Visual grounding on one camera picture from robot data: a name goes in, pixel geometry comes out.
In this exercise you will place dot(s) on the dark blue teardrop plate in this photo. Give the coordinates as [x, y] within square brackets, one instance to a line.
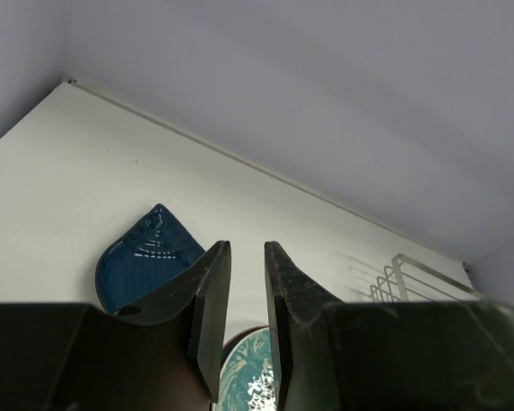
[154, 250]

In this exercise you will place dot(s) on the chrome wire dish rack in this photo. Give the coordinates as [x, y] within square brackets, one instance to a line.
[408, 280]

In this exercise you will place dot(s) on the red and teal glazed plate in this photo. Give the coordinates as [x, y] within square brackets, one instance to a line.
[247, 376]

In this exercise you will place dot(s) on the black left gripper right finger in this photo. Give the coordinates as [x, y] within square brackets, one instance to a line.
[329, 354]

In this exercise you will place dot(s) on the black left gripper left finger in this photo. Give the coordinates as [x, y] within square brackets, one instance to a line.
[162, 352]

